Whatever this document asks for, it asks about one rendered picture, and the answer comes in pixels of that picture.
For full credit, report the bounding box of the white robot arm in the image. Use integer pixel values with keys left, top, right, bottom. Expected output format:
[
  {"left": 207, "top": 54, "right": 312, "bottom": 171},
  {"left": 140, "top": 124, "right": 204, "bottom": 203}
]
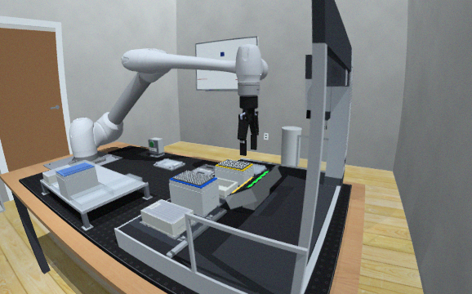
[{"left": 67, "top": 44, "right": 269, "bottom": 164}]

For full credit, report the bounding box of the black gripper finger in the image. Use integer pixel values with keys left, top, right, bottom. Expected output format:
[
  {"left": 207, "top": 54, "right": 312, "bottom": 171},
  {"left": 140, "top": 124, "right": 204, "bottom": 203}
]
[
  {"left": 249, "top": 111, "right": 259, "bottom": 150},
  {"left": 238, "top": 112, "right": 252, "bottom": 156}
]

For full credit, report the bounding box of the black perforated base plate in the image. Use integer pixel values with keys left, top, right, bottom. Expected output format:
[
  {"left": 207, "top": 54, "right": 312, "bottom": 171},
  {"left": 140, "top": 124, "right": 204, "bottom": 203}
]
[{"left": 19, "top": 145, "right": 352, "bottom": 294}]

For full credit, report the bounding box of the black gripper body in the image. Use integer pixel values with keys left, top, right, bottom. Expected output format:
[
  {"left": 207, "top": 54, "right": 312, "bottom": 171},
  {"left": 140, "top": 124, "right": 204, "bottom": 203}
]
[{"left": 239, "top": 96, "right": 258, "bottom": 122}]

